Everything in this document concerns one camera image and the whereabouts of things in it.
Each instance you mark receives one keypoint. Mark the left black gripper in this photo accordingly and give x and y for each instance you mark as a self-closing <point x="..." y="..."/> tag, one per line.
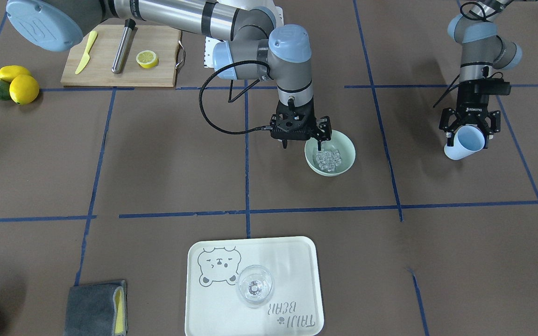
<point x="470" y="99"/>

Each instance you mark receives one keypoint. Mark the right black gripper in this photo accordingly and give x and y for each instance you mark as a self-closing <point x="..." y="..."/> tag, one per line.
<point x="323" y="127"/>

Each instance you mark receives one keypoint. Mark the light blue plastic cup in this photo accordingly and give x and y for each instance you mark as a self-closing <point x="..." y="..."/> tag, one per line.
<point x="466" y="141"/>

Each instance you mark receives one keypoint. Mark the light green bowl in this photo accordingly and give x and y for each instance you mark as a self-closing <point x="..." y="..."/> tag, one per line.
<point x="338" y="141"/>

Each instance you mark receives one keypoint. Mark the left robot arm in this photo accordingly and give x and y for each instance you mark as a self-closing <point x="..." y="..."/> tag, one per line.
<point x="485" y="55"/>

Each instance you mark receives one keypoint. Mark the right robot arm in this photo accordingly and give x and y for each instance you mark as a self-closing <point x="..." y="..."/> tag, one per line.
<point x="251" y="46"/>

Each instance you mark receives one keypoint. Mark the ice cubes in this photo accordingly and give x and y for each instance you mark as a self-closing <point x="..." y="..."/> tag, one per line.
<point x="328" y="160"/>

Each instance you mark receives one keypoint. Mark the clear wine glass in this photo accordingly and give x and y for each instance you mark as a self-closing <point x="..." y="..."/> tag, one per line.
<point x="255" y="286"/>

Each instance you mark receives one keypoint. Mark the cream bear serving tray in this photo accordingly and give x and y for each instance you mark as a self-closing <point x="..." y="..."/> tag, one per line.
<point x="213" y="307"/>

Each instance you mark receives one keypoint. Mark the lemon half slice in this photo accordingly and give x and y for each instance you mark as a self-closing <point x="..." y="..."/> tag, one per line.
<point x="147" y="59"/>

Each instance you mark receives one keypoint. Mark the wooden cutting board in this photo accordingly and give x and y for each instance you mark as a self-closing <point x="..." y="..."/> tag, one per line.
<point x="163" y="40"/>

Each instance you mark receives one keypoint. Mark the yellow plastic knife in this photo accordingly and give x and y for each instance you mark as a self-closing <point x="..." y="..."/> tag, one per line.
<point x="85" y="58"/>

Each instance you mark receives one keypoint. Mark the grey yellow folded cloth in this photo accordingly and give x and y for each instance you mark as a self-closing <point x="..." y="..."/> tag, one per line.
<point x="98" y="309"/>

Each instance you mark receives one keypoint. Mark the yellow lemon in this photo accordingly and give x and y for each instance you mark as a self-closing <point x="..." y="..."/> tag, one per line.
<point x="10" y="72"/>
<point x="24" y="89"/>

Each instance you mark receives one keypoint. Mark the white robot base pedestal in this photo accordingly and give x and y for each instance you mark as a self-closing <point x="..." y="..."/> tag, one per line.
<point x="242" y="4"/>

